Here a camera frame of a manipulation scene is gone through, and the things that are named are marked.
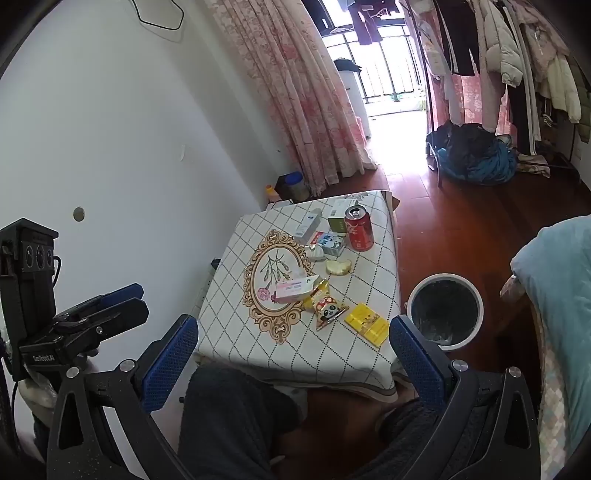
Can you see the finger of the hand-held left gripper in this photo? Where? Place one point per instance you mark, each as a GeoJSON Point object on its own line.
{"type": "Point", "coordinates": [120, 316]}
{"type": "Point", "coordinates": [122, 294]}

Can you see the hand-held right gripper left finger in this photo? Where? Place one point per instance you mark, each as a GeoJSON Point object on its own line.
{"type": "Point", "coordinates": [171, 364]}

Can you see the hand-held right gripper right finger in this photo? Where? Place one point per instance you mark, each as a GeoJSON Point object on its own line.
{"type": "Point", "coordinates": [415, 364]}

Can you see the yellow packet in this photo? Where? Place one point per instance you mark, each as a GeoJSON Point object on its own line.
{"type": "Point", "coordinates": [367, 324]}

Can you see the white round bin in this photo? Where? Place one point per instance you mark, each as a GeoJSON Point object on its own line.
{"type": "Point", "coordinates": [475, 318]}

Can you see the panda snack packet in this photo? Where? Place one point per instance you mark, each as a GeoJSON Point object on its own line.
{"type": "Point", "coordinates": [328, 313]}

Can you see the yellow snack wrapper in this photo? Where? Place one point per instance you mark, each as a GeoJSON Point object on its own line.
{"type": "Point", "coordinates": [322, 288]}

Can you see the yellow heart-shaped sponge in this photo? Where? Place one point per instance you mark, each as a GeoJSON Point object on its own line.
{"type": "Point", "coordinates": [338, 267]}

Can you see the pink white box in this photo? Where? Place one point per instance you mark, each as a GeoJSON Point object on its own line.
{"type": "Point", "coordinates": [294, 290]}

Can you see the blue white milk carton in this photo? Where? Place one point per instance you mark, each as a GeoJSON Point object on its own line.
{"type": "Point", "coordinates": [333, 245]}

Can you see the red soda can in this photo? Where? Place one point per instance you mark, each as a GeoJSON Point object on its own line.
{"type": "Point", "coordinates": [360, 230]}

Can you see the white tissue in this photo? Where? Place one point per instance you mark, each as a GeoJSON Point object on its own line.
{"type": "Point", "coordinates": [316, 253]}

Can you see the green box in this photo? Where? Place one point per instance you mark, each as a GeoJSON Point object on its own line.
{"type": "Point", "coordinates": [337, 225]}

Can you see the tall white box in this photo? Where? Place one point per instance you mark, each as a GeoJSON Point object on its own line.
{"type": "Point", "coordinates": [308, 226]}

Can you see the person's left forearm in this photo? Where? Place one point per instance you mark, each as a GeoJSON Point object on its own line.
{"type": "Point", "coordinates": [39, 392]}

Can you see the person's right leg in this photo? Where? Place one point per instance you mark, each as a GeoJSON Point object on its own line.
{"type": "Point", "coordinates": [406, 438]}

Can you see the person's leg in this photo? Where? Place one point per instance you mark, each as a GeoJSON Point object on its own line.
{"type": "Point", "coordinates": [406, 438]}
{"type": "Point", "coordinates": [231, 424]}

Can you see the person's left leg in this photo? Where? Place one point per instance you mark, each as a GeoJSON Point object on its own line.
{"type": "Point", "coordinates": [231, 424]}

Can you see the table with checked tablecloth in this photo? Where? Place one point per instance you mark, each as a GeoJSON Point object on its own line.
{"type": "Point", "coordinates": [277, 350]}

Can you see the patterned pillow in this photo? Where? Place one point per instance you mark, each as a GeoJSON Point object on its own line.
{"type": "Point", "coordinates": [515, 288]}

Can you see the checked bedsheet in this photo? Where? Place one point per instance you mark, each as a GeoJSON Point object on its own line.
{"type": "Point", "coordinates": [551, 415]}

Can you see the light blue blanket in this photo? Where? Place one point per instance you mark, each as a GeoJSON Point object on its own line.
{"type": "Point", "coordinates": [561, 295]}

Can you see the orange bottle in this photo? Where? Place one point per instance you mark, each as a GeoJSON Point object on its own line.
{"type": "Point", "coordinates": [268, 193]}

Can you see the dark box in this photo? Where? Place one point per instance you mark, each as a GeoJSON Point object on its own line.
{"type": "Point", "coordinates": [281, 190]}

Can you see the blue lid jar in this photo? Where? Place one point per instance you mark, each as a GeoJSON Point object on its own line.
{"type": "Point", "coordinates": [294, 187]}

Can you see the pile of dark blue clothes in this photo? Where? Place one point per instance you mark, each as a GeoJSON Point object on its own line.
{"type": "Point", "coordinates": [475, 154]}

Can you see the white washing machine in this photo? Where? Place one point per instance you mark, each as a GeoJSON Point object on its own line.
{"type": "Point", "coordinates": [358, 106]}

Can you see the pink floral curtain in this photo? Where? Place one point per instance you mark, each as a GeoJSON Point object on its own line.
{"type": "Point", "coordinates": [471, 99]}
{"type": "Point", "coordinates": [295, 92]}

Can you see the black striped pants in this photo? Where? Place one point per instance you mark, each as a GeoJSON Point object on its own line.
{"type": "Point", "coordinates": [524, 120]}

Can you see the black clothes rack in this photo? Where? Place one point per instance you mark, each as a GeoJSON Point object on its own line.
{"type": "Point", "coordinates": [427, 92]}

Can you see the balcony railing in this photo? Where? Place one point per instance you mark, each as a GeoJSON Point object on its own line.
{"type": "Point", "coordinates": [392, 69]}

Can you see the black cloth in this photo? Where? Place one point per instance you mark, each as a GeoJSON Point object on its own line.
{"type": "Point", "coordinates": [347, 64]}

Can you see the cream coat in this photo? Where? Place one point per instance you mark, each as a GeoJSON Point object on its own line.
{"type": "Point", "coordinates": [563, 87]}

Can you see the black hanging garment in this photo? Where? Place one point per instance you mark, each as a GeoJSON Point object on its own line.
{"type": "Point", "coordinates": [459, 37]}

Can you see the white puffer coat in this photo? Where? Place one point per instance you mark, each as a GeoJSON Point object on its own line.
{"type": "Point", "coordinates": [501, 41]}

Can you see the dark purple hanging garment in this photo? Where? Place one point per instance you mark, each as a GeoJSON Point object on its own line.
{"type": "Point", "coordinates": [364, 25]}

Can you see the pink fluffy coat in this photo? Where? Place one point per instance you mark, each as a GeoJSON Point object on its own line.
{"type": "Point", "coordinates": [542, 32]}

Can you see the round wall cap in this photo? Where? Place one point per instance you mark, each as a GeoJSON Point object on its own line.
{"type": "Point", "coordinates": [79, 213]}

